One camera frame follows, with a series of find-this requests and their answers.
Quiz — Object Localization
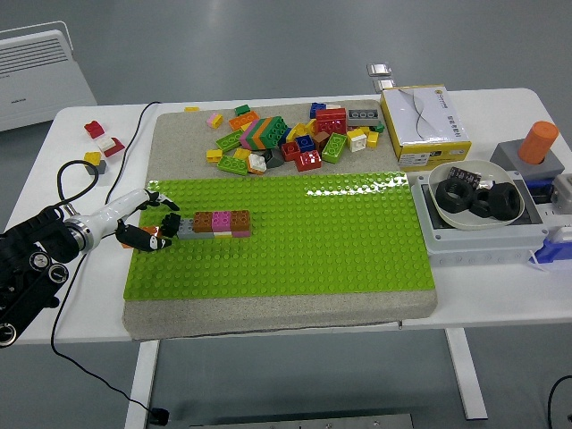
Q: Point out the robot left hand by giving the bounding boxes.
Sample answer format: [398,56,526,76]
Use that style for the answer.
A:
[84,188,181,254]

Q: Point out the black square building brick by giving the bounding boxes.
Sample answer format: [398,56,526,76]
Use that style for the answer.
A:
[159,213,182,238]

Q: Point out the dark red sloped brick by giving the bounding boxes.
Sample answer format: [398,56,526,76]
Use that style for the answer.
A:
[103,137,127,158]

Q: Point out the brown square brick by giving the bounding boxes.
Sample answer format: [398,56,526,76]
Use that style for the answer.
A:
[230,209,252,233]
[193,211,215,234]

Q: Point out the magenta square brick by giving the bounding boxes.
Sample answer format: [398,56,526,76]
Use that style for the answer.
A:
[211,210,233,233]

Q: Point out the light green long brick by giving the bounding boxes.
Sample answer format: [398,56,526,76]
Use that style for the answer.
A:
[216,155,249,176]
[215,129,245,152]
[320,131,349,165]

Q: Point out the dark grey sloped brick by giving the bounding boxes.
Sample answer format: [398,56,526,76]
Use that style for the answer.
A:
[262,148,285,170]

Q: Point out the striped multicolour brick stack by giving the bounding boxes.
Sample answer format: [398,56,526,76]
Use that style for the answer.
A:
[239,115,290,151]

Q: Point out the green studded baseplate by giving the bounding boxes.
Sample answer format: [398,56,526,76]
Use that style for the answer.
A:
[122,172,437,301]

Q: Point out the large red brick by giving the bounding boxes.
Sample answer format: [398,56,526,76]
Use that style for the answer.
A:
[315,107,349,136]

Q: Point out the grey long brick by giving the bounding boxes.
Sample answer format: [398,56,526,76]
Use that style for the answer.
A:
[346,108,382,127]

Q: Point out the white panel heater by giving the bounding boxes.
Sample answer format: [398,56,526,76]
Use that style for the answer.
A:
[0,21,98,133]

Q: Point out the white table leg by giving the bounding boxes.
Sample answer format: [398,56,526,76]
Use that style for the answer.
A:
[123,340,161,429]
[444,328,488,421]

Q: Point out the grey-beige mat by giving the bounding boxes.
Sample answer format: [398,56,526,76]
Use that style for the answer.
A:
[121,98,439,341]

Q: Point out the yellow and white cardboard box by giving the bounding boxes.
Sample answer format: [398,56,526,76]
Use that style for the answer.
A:
[379,83,473,171]

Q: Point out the large black nut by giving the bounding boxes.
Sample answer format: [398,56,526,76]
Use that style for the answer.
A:
[435,179,475,215]
[486,181,525,222]

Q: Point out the dark circuit board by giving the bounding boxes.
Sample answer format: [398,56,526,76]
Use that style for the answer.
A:
[447,166,484,188]

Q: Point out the small black nut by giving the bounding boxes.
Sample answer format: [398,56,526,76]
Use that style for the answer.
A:
[469,189,493,219]

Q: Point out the light grey junction box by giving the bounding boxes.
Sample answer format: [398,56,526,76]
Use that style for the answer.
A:
[409,172,549,269]

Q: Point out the white bowl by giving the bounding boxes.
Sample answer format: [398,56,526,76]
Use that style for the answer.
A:
[427,159,526,231]

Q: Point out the grey block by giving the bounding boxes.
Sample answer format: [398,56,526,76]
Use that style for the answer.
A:
[489,140,565,181]

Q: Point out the dark blue block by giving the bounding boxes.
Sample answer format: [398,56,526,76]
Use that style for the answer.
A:
[522,177,555,205]

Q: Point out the white zip tie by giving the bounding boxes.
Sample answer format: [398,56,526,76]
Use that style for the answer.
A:
[525,249,549,274]

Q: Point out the orange cylinder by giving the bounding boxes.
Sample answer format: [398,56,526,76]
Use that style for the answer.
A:
[517,120,559,166]

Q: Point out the blue-violet plastic part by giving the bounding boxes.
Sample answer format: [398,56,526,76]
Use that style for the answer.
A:
[534,236,572,272]

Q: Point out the grey connector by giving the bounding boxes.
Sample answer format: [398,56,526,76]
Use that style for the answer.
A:
[549,173,572,209]

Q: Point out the black power cord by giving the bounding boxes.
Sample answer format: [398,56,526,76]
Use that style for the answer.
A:
[50,100,163,415]

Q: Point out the black floor cable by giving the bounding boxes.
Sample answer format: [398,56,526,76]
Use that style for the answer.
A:
[546,374,572,429]

